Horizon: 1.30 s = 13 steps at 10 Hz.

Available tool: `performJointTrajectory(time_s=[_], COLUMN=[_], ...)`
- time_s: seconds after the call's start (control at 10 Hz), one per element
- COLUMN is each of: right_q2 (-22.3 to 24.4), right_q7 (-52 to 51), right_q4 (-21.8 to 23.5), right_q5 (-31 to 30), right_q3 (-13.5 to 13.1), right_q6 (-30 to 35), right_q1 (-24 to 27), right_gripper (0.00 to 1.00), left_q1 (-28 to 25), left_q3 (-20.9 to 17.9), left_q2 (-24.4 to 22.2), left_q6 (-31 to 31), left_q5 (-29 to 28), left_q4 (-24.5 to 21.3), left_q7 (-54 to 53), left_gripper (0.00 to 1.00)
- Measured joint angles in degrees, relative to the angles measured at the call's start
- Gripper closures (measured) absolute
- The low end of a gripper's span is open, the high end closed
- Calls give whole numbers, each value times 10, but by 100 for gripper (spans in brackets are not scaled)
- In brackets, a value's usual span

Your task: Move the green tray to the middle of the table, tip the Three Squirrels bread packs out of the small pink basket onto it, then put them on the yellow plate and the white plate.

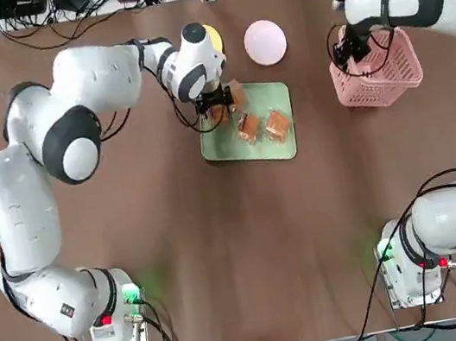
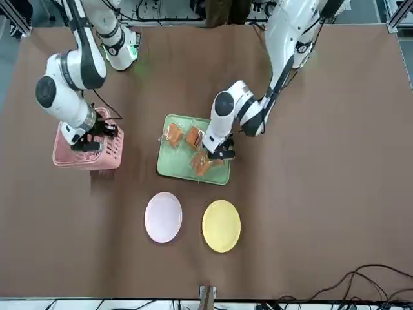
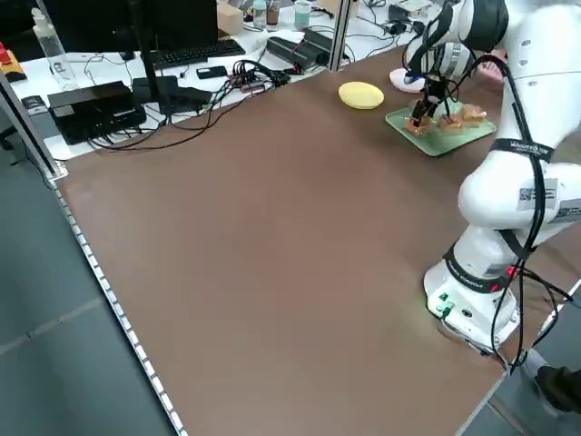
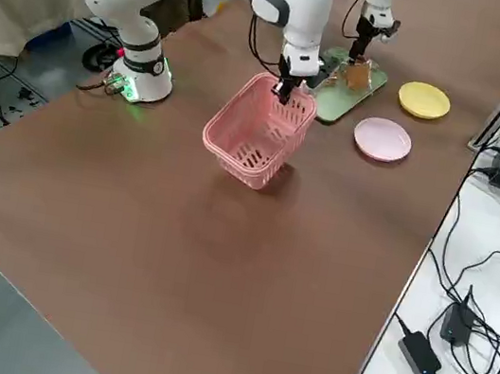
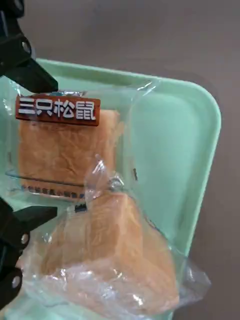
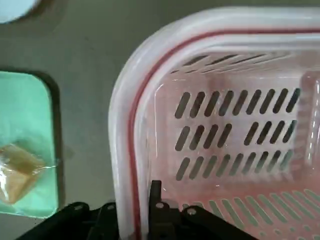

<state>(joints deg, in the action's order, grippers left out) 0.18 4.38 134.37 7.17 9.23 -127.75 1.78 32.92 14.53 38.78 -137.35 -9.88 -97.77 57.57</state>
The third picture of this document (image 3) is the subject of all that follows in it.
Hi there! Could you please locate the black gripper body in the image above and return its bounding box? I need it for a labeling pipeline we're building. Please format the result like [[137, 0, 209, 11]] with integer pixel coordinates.
[[421, 74, 457, 106]]

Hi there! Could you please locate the green plastic tray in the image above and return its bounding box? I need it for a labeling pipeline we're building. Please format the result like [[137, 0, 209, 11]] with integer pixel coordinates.
[[385, 102, 497, 158]]

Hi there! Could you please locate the round white plate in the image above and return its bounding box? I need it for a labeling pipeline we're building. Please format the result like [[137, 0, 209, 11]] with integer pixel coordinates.
[[389, 66, 428, 94]]

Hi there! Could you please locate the round yellow plate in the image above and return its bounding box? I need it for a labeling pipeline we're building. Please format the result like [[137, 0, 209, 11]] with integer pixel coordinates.
[[338, 81, 386, 111]]

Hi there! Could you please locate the black power supply unit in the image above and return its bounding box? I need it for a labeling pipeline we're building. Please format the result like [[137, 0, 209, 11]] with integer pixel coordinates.
[[265, 26, 340, 73]]

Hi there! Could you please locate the drink cup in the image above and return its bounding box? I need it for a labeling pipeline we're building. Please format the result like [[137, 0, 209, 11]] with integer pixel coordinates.
[[266, 0, 283, 33], [251, 0, 268, 32], [293, 0, 313, 31]]

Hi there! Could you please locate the usb hub with plugs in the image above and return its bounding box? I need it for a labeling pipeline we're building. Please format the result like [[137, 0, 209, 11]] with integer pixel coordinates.
[[228, 59, 292, 95]]

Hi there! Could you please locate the black phone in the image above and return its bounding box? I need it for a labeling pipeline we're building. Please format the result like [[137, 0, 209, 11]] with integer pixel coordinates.
[[195, 64, 229, 80]]

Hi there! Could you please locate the cardboard box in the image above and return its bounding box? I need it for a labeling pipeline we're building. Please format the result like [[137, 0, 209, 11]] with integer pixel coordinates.
[[216, 1, 245, 36]]

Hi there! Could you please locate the black keyboard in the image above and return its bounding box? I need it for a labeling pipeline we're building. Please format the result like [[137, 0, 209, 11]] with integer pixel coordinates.
[[148, 38, 247, 70]]

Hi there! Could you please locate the person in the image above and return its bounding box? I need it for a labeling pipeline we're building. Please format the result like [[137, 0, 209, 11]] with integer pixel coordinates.
[[534, 362, 581, 412]]

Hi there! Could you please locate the black computer monitor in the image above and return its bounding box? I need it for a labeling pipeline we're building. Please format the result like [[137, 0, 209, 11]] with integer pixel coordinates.
[[42, 0, 220, 115]]

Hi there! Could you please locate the black dock box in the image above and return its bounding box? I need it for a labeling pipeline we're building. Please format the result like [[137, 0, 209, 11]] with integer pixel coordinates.
[[46, 80, 148, 146]]

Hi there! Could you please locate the clear plastic bottle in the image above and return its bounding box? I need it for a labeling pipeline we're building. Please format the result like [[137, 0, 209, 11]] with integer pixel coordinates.
[[30, 7, 79, 91]]

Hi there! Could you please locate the small black box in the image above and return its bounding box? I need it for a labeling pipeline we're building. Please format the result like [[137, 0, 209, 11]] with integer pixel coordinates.
[[21, 94, 50, 114]]

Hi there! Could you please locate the yellow emergency stop button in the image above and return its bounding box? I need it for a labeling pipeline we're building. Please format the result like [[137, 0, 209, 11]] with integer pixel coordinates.
[[0, 41, 23, 84]]

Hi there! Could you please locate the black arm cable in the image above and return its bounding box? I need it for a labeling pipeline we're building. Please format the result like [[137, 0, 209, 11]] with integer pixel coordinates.
[[419, 6, 576, 372]]

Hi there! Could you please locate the aluminium post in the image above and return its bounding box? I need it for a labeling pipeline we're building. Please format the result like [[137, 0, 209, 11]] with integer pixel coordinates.
[[327, 0, 351, 74]]

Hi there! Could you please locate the black cable tangle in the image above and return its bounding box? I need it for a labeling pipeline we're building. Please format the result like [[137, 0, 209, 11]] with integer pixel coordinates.
[[84, 58, 291, 152]]

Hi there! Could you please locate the aluminium table edge rail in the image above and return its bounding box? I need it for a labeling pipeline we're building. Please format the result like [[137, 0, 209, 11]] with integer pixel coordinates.
[[53, 177, 188, 436]]

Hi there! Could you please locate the aluminium frame beam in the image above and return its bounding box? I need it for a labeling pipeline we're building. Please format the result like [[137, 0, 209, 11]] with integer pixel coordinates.
[[0, 71, 70, 181]]

